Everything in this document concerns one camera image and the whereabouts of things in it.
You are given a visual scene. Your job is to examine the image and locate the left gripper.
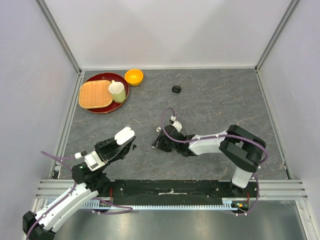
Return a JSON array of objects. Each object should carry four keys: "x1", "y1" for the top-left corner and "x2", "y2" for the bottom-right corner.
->
[{"x1": 95, "y1": 128, "x2": 137, "y2": 174}]

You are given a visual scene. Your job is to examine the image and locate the white earbud charging case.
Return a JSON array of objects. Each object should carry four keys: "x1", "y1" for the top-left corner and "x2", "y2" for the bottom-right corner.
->
[{"x1": 114, "y1": 126, "x2": 135, "y2": 145}]

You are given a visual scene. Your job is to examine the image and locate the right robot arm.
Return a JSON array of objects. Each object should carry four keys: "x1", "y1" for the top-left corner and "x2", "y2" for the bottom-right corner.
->
[{"x1": 151, "y1": 124, "x2": 268, "y2": 197}]

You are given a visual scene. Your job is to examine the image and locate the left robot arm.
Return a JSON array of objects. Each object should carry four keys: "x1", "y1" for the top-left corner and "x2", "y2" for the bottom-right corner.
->
[{"x1": 22, "y1": 136, "x2": 136, "y2": 240}]

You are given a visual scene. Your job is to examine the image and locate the black earbud charging case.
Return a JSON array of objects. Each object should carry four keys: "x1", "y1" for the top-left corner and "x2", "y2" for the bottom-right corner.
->
[{"x1": 171, "y1": 85, "x2": 182, "y2": 94}]

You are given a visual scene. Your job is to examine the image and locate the woven bamboo mat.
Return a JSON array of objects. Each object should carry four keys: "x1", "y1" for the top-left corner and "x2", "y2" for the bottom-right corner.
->
[{"x1": 78, "y1": 80, "x2": 113, "y2": 109}]

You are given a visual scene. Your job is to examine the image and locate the pale green cup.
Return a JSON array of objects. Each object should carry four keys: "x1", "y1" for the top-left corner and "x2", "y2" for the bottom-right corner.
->
[{"x1": 108, "y1": 80, "x2": 127, "y2": 104}]

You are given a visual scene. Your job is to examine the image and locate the orange bowl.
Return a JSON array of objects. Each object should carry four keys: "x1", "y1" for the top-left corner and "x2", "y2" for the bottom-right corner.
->
[{"x1": 124, "y1": 69, "x2": 144, "y2": 86}]

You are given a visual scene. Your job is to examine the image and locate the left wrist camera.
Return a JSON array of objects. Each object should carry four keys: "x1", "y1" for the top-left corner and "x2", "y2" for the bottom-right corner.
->
[{"x1": 84, "y1": 150, "x2": 105, "y2": 172}]

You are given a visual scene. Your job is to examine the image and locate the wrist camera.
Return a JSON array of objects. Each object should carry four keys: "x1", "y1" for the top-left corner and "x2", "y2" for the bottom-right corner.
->
[
  {"x1": 170, "y1": 115, "x2": 183, "y2": 133},
  {"x1": 84, "y1": 150, "x2": 105, "y2": 172}
]

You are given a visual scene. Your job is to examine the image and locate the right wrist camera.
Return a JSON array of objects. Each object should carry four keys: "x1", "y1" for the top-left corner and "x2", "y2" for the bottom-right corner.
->
[{"x1": 170, "y1": 115, "x2": 183, "y2": 133}]

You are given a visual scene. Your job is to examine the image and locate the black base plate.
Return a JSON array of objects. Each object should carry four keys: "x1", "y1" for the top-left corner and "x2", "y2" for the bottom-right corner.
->
[{"x1": 101, "y1": 179, "x2": 258, "y2": 202}]

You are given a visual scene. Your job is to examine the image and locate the slotted cable duct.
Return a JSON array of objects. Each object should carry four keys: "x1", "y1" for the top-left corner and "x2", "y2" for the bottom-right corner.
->
[{"x1": 77, "y1": 197, "x2": 253, "y2": 210}]

